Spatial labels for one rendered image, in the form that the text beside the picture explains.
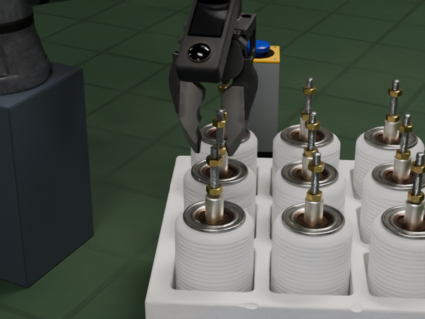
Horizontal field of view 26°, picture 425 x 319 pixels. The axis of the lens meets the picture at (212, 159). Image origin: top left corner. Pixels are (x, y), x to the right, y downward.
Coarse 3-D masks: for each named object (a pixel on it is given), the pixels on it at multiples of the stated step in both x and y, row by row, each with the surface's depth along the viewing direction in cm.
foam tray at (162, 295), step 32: (352, 160) 140; (256, 192) 141; (352, 192) 131; (256, 224) 129; (352, 224) 123; (160, 256) 116; (256, 256) 116; (352, 256) 116; (160, 288) 110; (256, 288) 110; (352, 288) 111
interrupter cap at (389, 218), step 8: (392, 208) 112; (400, 208) 112; (424, 208) 112; (384, 216) 110; (392, 216) 110; (400, 216) 110; (424, 216) 110; (384, 224) 108; (392, 224) 108; (400, 224) 109; (424, 224) 109; (392, 232) 107; (400, 232) 107; (408, 232) 107; (416, 232) 107; (424, 232) 107
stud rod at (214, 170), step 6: (210, 150) 106; (216, 150) 106; (210, 156) 107; (216, 156) 106; (210, 168) 108; (216, 168) 107; (210, 174) 108; (216, 174) 107; (210, 180) 108; (216, 180) 108; (216, 186) 108
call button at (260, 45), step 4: (256, 40) 145; (260, 40) 145; (248, 44) 143; (256, 44) 143; (260, 44) 143; (264, 44) 143; (268, 44) 143; (248, 48) 142; (256, 48) 142; (260, 48) 142; (264, 48) 142; (268, 48) 142; (248, 52) 143; (256, 52) 142; (260, 52) 142; (264, 52) 143
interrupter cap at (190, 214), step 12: (192, 204) 112; (204, 204) 113; (228, 204) 113; (192, 216) 110; (204, 216) 111; (228, 216) 111; (240, 216) 110; (192, 228) 108; (204, 228) 107; (216, 228) 108; (228, 228) 107
